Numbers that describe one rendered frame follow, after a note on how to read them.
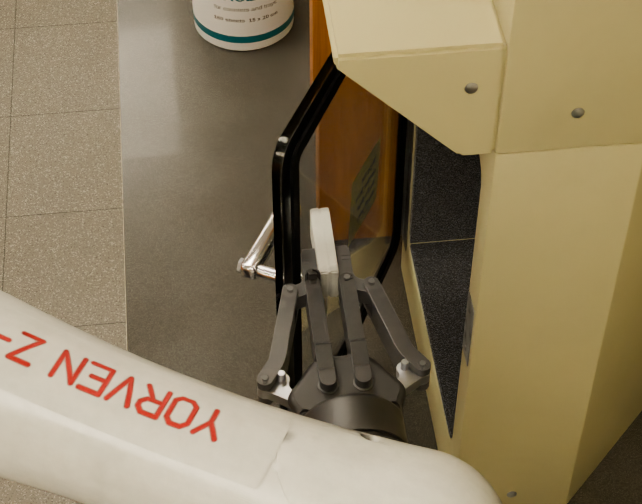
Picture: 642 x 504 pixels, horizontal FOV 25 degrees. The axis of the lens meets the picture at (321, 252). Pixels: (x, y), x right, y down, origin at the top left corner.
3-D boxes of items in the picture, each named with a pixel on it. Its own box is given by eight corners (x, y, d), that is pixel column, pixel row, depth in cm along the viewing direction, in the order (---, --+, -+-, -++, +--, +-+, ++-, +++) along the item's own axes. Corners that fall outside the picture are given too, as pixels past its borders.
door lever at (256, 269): (333, 227, 129) (333, 206, 127) (292, 302, 123) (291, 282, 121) (277, 211, 130) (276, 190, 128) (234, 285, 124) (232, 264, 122)
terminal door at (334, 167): (398, 244, 154) (416, -74, 125) (289, 467, 135) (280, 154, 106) (391, 241, 155) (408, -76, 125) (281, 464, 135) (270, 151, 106)
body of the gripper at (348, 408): (420, 430, 98) (400, 324, 104) (295, 441, 97) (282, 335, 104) (415, 492, 103) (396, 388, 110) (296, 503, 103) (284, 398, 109)
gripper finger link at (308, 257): (322, 309, 111) (283, 312, 111) (315, 260, 114) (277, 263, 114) (322, 296, 110) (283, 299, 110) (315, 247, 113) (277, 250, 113)
